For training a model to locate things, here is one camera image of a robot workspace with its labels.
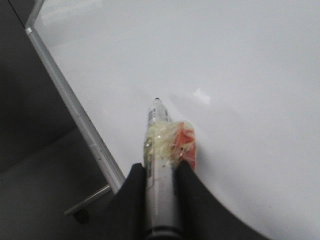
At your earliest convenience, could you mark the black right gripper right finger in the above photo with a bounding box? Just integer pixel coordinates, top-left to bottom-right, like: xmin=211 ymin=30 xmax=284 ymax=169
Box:
xmin=175 ymin=161 xmax=267 ymax=240

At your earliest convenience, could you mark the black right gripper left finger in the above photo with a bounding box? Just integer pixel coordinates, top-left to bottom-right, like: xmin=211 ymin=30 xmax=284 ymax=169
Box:
xmin=82 ymin=163 xmax=146 ymax=240

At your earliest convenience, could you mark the white black whiteboard marker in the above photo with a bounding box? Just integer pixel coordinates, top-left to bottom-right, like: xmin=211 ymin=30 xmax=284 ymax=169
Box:
xmin=143 ymin=98 xmax=196 ymax=240

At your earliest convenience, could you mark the grey metal stand leg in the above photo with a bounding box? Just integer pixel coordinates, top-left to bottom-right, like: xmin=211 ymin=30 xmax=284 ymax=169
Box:
xmin=64 ymin=184 xmax=112 ymax=216

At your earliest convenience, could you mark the white whiteboard with aluminium frame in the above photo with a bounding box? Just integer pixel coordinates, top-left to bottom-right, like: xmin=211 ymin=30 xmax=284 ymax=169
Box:
xmin=25 ymin=0 xmax=320 ymax=240

